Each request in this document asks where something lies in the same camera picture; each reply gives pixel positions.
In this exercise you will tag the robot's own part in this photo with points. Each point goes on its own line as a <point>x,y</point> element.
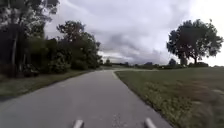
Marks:
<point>149,123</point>
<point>78,124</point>

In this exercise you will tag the distant line of bushes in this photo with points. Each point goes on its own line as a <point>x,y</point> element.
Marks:
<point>146,65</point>

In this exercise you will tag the row of dark trees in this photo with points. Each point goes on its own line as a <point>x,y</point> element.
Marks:
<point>36,46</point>

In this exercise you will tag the grey asphalt path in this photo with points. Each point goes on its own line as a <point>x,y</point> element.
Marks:
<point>96,96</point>

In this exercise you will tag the large broad tree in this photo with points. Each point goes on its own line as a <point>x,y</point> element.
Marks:
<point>194,38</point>

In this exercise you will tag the grass verge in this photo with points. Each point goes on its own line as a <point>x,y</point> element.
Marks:
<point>30,83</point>

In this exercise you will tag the grass field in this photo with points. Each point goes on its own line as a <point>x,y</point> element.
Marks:
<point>176,90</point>

